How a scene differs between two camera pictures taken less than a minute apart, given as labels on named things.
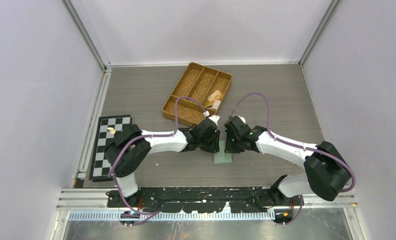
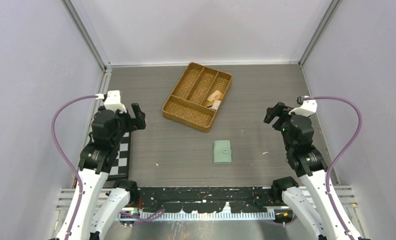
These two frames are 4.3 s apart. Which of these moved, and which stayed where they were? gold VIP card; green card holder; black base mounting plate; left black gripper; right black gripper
Moved: left black gripper; right black gripper
Stayed: gold VIP card; green card holder; black base mounting plate
